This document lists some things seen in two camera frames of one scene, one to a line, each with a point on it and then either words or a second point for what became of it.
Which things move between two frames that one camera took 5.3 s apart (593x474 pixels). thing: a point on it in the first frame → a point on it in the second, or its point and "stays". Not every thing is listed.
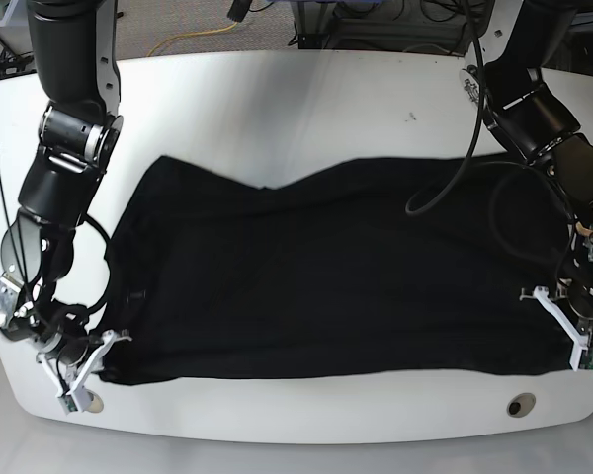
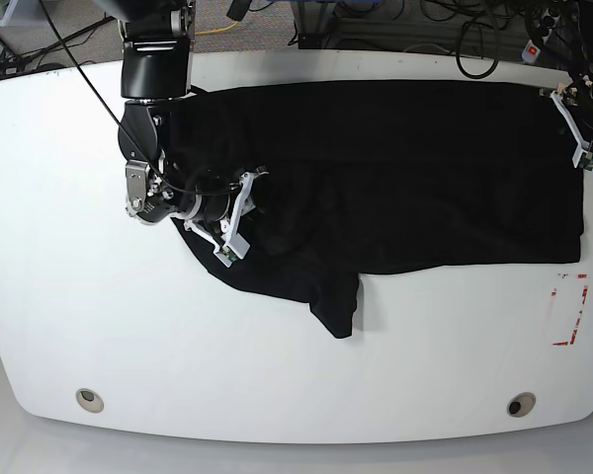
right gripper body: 583,304 → 592,99
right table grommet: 521,404 stays
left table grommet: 97,404 stays
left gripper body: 71,351 → 216,197
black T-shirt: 402,268 → 372,179
